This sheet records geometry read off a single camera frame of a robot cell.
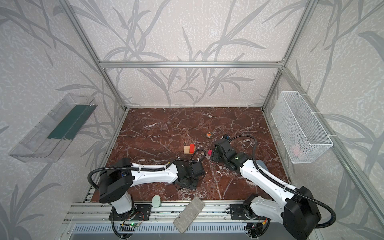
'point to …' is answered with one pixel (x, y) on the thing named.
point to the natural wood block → (186, 150)
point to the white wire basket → (304, 138)
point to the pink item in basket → (296, 151)
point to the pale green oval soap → (156, 201)
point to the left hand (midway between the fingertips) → (195, 182)
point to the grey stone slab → (188, 214)
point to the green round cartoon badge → (209, 135)
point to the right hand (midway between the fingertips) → (216, 149)
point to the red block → (192, 148)
